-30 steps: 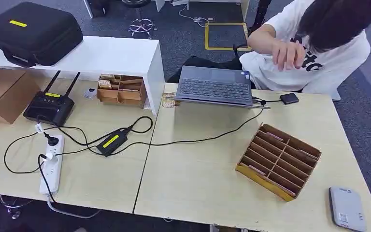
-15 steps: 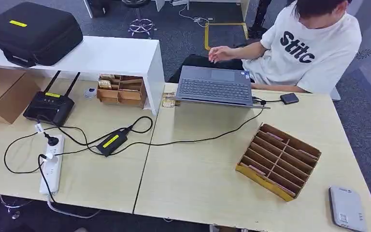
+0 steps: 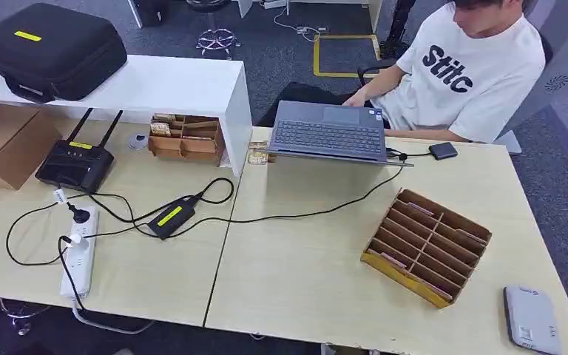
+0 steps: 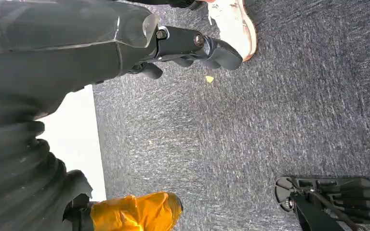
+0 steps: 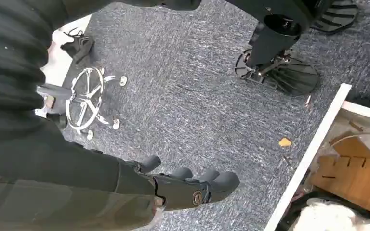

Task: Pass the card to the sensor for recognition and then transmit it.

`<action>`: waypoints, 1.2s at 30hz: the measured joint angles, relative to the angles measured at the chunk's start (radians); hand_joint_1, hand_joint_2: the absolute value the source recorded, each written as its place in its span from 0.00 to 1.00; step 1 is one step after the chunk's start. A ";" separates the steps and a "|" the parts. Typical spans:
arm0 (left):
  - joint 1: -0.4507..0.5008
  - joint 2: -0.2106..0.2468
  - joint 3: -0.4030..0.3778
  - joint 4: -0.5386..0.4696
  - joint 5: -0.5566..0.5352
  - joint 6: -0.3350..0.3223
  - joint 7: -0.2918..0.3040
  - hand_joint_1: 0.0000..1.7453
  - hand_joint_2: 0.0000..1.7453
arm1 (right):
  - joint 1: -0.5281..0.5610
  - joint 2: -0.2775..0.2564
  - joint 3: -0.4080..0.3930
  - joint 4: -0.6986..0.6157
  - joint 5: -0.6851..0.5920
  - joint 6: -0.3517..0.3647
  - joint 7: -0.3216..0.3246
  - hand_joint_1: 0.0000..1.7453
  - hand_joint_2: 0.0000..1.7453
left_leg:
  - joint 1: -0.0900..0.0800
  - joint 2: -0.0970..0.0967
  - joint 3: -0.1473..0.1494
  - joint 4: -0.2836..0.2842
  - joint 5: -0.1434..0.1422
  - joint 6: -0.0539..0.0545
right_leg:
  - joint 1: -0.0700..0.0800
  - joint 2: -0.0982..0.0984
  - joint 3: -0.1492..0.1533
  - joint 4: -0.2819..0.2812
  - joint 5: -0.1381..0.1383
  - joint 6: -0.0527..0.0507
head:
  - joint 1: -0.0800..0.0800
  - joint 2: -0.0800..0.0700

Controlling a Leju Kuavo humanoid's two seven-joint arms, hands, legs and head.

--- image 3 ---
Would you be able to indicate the card stack with gold print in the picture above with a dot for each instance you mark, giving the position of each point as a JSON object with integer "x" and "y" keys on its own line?
{"x": 257, "y": 154}

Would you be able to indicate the grey laptop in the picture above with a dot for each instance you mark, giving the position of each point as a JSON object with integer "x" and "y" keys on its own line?
{"x": 328, "y": 137}

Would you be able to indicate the small wooden card box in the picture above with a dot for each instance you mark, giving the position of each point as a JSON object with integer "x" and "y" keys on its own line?
{"x": 186, "y": 142}

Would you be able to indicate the person's right hand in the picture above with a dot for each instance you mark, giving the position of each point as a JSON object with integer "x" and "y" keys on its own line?
{"x": 355, "y": 100}

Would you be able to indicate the black power adapter brick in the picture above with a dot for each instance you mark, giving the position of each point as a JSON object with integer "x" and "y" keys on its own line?
{"x": 172, "y": 217}

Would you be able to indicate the thin pale card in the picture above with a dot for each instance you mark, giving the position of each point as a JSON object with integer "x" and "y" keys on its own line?
{"x": 387, "y": 259}
{"x": 438, "y": 291}
{"x": 421, "y": 209}

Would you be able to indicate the card stack with pale print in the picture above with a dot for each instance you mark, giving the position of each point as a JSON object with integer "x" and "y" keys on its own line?
{"x": 160, "y": 129}

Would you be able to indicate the small white round puck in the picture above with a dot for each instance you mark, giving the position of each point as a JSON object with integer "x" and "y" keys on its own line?
{"x": 138, "y": 141}

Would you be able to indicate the white desk shelf riser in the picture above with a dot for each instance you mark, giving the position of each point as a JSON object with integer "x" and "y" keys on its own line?
{"x": 166, "y": 83}

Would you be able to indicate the chrome star chair base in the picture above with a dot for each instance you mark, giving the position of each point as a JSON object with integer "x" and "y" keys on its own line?
{"x": 218, "y": 40}

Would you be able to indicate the large wooden slotted card box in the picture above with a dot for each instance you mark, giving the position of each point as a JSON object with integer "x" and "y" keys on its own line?
{"x": 426, "y": 247}

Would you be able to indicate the black external drive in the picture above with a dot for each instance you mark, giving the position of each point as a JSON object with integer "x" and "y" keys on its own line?
{"x": 443, "y": 151}

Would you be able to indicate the black router with antennas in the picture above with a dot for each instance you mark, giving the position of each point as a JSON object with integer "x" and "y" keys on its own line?
{"x": 74, "y": 164}

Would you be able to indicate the person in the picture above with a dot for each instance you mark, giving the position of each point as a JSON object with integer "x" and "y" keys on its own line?
{"x": 470, "y": 73}

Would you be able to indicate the black floor cabinet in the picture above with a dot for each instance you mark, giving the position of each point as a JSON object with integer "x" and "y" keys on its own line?
{"x": 150, "y": 11}

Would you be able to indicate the white power strip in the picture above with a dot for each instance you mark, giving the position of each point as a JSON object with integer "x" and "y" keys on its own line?
{"x": 80, "y": 259}

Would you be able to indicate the black carrying case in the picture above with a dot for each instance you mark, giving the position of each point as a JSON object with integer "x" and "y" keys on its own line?
{"x": 51, "y": 49}

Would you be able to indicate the brown cardboard box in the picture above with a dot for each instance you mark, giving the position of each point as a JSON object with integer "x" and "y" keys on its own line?
{"x": 4, "y": 142}

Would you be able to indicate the pale grey flat device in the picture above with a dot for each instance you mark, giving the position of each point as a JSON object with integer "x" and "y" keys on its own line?
{"x": 531, "y": 318}

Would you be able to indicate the chrome chair base under desk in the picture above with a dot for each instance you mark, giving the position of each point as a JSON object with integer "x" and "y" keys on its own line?
{"x": 22, "y": 316}

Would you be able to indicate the white desk frame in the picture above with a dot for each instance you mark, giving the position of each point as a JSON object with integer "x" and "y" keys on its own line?
{"x": 313, "y": 2}

